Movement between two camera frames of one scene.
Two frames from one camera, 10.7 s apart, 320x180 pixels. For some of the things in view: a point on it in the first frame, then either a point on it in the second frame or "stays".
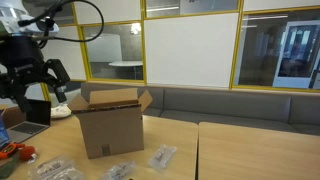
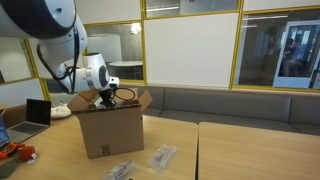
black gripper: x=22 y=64 -> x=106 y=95
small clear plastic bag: x=120 y=171 stays
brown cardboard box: x=111 y=121 stays
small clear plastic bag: x=162 y=157 stays
